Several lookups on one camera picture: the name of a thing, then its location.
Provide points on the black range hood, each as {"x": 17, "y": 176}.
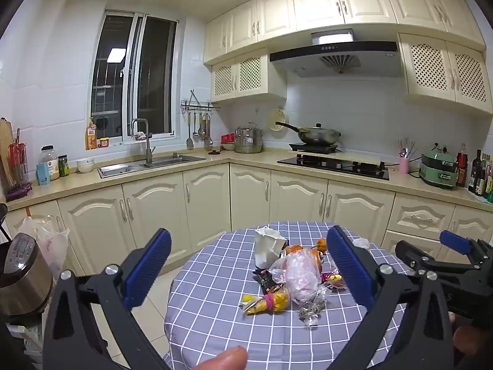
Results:
{"x": 335, "y": 52}

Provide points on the blue checked tablecloth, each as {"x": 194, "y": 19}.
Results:
{"x": 215, "y": 277}

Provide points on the person's left hand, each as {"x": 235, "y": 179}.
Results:
{"x": 225, "y": 359}

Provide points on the round yellow trivet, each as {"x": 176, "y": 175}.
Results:
{"x": 277, "y": 119}

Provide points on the cream base cabinets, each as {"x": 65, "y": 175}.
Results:
{"x": 154, "y": 208}

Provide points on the steel wok with lid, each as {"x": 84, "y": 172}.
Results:
{"x": 317, "y": 134}

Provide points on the green electric cooker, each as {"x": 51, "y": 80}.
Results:
{"x": 437, "y": 171}

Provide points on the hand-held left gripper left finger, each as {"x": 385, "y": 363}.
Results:
{"x": 148, "y": 266}

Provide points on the bundle of chopsticks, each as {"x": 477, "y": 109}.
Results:
{"x": 405, "y": 150}

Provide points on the dark snack wrapper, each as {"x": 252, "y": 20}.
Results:
{"x": 267, "y": 279}

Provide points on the small green jar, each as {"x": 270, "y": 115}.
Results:
{"x": 63, "y": 166}

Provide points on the steel rice cooker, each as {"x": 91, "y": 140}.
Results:
{"x": 21, "y": 273}

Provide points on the steel faucet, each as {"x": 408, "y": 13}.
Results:
{"x": 147, "y": 142}

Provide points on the red label sauce bottle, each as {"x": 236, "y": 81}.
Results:
{"x": 462, "y": 167}

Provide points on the hanging plastic bag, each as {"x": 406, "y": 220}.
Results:
{"x": 48, "y": 239}

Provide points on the yellow snack wrapper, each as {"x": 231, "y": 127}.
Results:
{"x": 269, "y": 301}

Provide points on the red container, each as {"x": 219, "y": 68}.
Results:
{"x": 228, "y": 138}

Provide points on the white bowl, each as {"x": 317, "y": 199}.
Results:
{"x": 85, "y": 165}

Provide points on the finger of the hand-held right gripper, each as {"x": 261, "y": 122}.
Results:
{"x": 414, "y": 256}
{"x": 454, "y": 241}

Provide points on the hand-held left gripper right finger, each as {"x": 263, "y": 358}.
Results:
{"x": 352, "y": 269}

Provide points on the clear plastic bag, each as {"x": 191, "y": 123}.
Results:
{"x": 302, "y": 273}

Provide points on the white lid jar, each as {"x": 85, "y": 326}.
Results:
{"x": 50, "y": 162}

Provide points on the steel spatula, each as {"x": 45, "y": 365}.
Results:
{"x": 190, "y": 140}

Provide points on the steel skimmer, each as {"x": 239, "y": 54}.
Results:
{"x": 208, "y": 135}

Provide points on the orange peel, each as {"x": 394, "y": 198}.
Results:
{"x": 295, "y": 248}
{"x": 321, "y": 243}

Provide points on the pink cup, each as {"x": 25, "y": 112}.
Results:
{"x": 404, "y": 166}

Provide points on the clear wrapper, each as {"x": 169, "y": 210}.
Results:
{"x": 314, "y": 308}

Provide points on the orange detergent bottle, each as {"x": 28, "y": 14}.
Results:
{"x": 91, "y": 137}

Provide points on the blue cup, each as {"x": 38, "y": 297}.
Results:
{"x": 43, "y": 174}

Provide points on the steel sink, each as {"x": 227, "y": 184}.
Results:
{"x": 150, "y": 164}

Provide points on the wooden cutting board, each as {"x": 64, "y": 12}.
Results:
{"x": 5, "y": 150}

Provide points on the yellow green oil bottle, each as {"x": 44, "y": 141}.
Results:
{"x": 489, "y": 185}

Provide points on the person's right hand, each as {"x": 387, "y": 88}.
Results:
{"x": 470, "y": 341}

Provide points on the dark sliding window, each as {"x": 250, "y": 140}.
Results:
{"x": 154, "y": 77}

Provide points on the white paper bag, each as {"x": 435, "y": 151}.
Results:
{"x": 265, "y": 252}

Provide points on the cream wall cabinets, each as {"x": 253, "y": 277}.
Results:
{"x": 346, "y": 0}

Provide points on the red knife rack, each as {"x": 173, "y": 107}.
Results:
{"x": 17, "y": 165}

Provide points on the black induction cooker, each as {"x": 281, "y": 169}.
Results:
{"x": 314, "y": 148}

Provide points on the white tissue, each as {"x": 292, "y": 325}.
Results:
{"x": 361, "y": 243}

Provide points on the wall utensil rack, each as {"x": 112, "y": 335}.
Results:
{"x": 200, "y": 105}

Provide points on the steel stock pot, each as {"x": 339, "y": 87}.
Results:
{"x": 248, "y": 138}

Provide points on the black gas stove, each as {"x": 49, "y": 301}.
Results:
{"x": 335, "y": 166}

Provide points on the colourful candy wrapper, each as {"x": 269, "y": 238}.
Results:
{"x": 333, "y": 278}

